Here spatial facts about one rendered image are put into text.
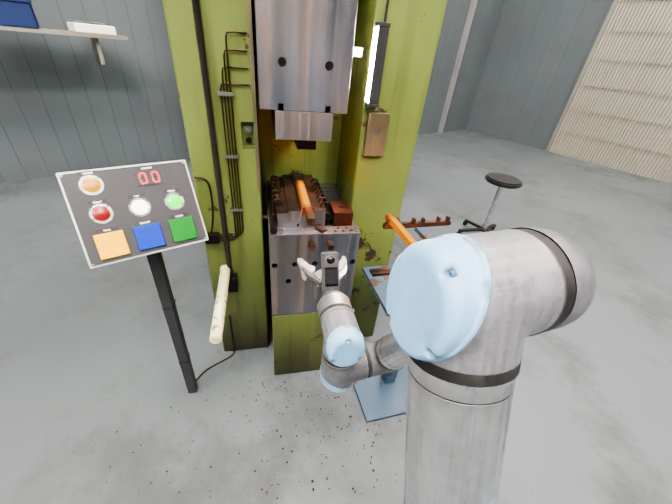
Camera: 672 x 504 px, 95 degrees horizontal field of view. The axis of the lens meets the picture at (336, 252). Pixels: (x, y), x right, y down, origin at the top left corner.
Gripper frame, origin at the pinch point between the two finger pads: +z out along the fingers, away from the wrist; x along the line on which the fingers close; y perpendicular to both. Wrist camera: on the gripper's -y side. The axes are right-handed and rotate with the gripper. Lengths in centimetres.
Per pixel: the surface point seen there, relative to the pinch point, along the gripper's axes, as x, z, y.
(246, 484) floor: -30, -22, 100
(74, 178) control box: -69, 17, -19
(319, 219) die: 5.1, 33.6, 4.9
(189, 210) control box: -41.9, 22.0, -5.8
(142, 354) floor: -89, 53, 100
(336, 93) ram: 8, 34, -43
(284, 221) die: -9.4, 33.6, 5.5
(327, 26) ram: 4, 34, -61
